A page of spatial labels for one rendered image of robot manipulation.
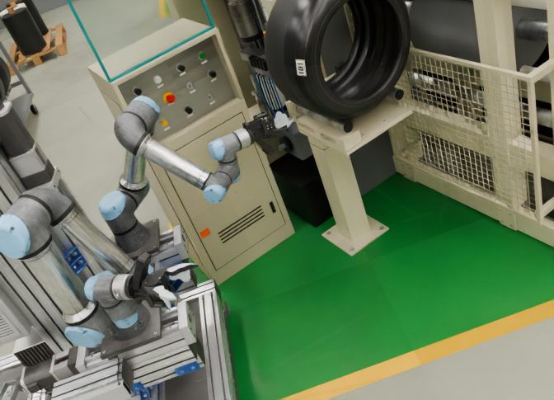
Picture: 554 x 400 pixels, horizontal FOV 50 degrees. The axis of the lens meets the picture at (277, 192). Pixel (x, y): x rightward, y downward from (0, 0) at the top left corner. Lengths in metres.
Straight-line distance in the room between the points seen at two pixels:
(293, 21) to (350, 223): 1.30
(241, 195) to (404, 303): 0.99
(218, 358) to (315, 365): 0.44
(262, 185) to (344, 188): 0.45
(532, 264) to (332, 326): 0.96
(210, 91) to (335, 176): 0.74
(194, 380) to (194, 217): 0.84
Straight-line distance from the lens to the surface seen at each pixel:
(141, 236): 2.54
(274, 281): 3.16
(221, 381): 2.54
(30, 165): 2.11
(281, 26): 2.27
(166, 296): 1.66
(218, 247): 3.17
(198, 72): 2.85
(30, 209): 1.81
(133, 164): 2.44
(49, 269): 1.87
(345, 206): 3.06
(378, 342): 2.73
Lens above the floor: 2.10
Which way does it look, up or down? 34 degrees down
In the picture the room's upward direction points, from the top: 21 degrees counter-clockwise
